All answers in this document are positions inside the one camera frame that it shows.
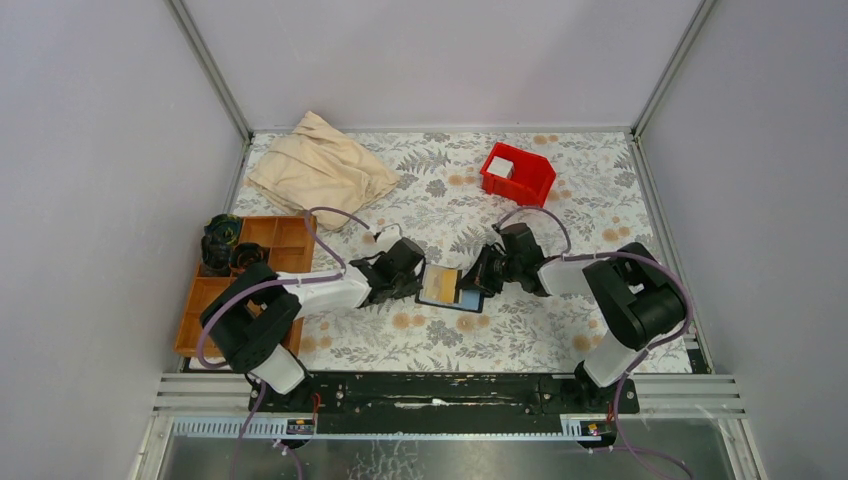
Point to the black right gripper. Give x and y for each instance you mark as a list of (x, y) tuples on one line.
[(478, 277)]

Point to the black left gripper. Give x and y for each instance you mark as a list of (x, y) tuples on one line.
[(410, 292)]

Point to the orange credit card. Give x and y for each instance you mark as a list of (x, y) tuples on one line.
[(439, 285)]

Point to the black leather card holder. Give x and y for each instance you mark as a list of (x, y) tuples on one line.
[(470, 301)]

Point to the red plastic bin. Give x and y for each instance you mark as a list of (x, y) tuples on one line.
[(531, 181)]

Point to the stack of credit cards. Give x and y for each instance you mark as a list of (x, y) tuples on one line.
[(500, 167)]

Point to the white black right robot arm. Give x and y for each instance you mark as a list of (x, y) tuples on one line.
[(642, 302)]

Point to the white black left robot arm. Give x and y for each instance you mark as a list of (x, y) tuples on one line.
[(250, 319)]

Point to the floral patterned table mat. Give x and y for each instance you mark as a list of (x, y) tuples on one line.
[(595, 204)]

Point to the wooden compartment tray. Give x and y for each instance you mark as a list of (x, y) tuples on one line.
[(291, 251)]

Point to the beige folded cloth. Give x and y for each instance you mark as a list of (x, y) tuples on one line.
[(317, 165)]

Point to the dark green rolled cloth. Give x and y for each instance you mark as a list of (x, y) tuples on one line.
[(223, 229)]

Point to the dark floral rolled cloth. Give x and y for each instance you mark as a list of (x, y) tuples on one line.
[(215, 258)]

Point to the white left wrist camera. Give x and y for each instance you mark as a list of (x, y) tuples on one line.
[(387, 237)]

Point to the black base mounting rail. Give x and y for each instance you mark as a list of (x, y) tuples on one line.
[(375, 403)]

